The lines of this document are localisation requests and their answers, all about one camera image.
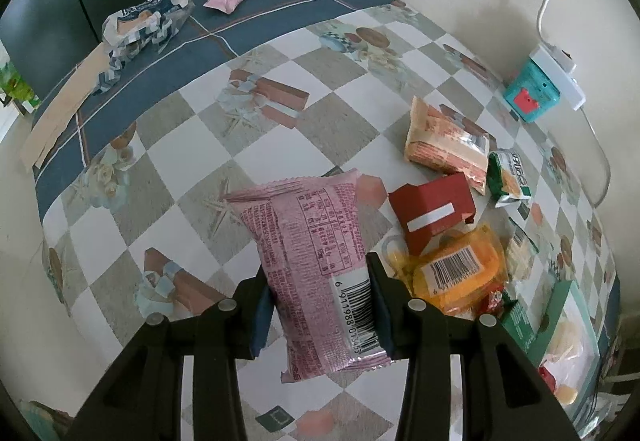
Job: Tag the peach wafer packet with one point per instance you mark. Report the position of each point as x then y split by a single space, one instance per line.
445 141

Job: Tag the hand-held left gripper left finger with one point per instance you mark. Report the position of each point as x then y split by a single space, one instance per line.
260 321

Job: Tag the crumpled blue white wrapper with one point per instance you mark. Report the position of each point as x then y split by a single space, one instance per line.
140 21

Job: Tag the pink snack packet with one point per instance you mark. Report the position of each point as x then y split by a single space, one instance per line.
305 261

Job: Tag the beige paper strip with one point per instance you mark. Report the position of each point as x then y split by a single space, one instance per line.
60 111

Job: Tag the pale green-edged snack packet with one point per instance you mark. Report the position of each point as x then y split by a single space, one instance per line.
522 253

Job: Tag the small red candy packet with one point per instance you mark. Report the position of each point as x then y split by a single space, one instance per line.
495 301

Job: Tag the yellow orange snack packet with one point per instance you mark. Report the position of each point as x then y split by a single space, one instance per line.
460 271

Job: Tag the green printed carton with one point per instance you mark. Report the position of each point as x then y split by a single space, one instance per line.
15 83

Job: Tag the dark green snack packet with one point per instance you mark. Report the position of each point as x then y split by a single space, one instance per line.
517 326

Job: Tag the red paper box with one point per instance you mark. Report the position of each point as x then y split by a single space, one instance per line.
430 206

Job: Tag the teal toy box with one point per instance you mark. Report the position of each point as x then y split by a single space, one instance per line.
527 93

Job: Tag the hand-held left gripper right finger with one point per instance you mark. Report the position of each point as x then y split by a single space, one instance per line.
382 316

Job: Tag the white power strip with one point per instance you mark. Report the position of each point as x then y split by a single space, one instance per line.
560 76

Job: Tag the teal cardboard tray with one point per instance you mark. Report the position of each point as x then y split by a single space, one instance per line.
547 321

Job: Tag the small green biscuit packet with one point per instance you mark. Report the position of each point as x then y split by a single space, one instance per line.
510 178

